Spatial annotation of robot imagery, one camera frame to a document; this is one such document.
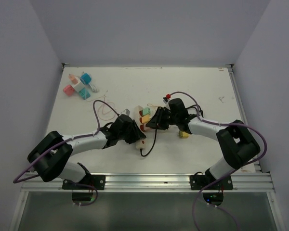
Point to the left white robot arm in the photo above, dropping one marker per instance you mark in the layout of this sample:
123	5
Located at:
50	158

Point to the salmon small charger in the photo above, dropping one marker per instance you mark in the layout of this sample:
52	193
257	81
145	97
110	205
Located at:
73	78

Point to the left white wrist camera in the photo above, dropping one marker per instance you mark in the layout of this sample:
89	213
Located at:
126	112

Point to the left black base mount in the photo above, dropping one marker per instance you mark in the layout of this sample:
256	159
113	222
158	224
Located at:
85	192

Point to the yellow olive charger plug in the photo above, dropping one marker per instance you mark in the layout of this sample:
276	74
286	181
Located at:
183	135

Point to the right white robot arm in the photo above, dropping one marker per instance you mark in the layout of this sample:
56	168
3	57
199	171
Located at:
237	144

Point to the pink brown charger plug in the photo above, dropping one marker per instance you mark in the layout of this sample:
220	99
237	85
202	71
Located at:
144	128

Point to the white cube charger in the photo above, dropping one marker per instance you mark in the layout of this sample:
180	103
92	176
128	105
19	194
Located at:
78	87

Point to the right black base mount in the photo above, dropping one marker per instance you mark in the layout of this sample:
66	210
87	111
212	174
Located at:
213	194

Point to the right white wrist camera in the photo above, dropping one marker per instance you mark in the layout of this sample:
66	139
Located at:
167	98

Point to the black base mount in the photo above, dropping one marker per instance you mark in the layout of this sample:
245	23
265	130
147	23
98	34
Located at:
213	194
85	192

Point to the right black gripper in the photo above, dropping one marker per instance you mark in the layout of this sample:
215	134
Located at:
157	122

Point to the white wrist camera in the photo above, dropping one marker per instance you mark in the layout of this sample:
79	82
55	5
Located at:
126	112
167	98

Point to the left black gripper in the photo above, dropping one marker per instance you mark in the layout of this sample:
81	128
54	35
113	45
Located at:
136	134

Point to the green charger plug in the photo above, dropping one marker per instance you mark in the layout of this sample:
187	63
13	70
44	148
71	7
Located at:
145	111

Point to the cream power strip red sockets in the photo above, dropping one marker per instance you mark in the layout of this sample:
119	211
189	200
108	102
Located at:
141	143

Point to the blue charger cube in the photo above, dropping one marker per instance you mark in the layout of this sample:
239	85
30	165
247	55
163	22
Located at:
85	78

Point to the aluminium front rail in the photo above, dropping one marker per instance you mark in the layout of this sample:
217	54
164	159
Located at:
155	183

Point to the pink charger cube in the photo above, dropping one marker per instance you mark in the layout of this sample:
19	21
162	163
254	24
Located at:
68	90

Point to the orange charger plug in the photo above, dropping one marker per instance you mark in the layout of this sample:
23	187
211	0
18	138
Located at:
144	119

